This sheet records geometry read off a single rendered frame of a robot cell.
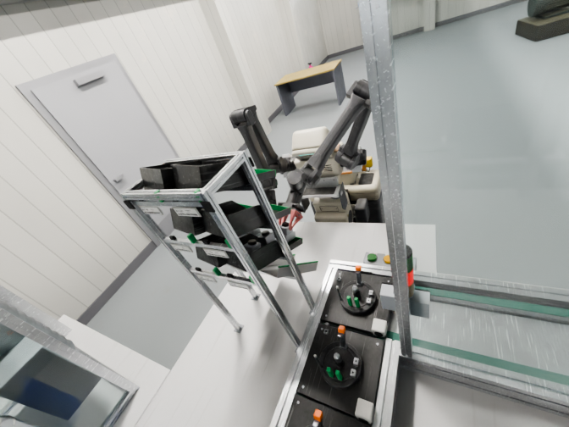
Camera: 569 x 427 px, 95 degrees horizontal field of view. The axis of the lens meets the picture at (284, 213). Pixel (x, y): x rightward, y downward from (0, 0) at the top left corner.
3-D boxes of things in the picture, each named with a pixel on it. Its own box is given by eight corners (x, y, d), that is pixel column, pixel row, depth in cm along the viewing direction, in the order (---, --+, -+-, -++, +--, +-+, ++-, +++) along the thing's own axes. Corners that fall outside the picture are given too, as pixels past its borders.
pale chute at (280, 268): (293, 263, 125) (295, 253, 125) (316, 270, 117) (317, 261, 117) (251, 268, 103) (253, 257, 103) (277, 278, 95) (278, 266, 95)
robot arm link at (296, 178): (321, 180, 108) (305, 169, 111) (318, 166, 97) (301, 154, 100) (302, 201, 106) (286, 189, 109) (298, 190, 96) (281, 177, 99)
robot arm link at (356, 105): (381, 96, 101) (357, 84, 104) (380, 88, 95) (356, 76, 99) (317, 188, 109) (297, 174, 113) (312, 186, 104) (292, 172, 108)
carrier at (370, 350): (319, 325, 101) (312, 307, 94) (385, 342, 89) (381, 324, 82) (296, 393, 86) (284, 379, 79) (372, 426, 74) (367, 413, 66)
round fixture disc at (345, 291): (345, 280, 111) (344, 277, 109) (379, 286, 103) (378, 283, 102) (335, 310, 102) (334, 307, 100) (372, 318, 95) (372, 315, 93)
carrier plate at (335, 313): (337, 272, 117) (336, 269, 116) (394, 280, 105) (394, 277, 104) (321, 321, 102) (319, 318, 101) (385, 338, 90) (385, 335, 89)
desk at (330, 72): (294, 105, 672) (284, 74, 629) (347, 93, 606) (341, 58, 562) (284, 117, 625) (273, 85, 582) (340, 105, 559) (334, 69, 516)
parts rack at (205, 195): (254, 292, 135) (164, 158, 89) (320, 307, 117) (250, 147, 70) (233, 331, 122) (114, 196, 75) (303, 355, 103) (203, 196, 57)
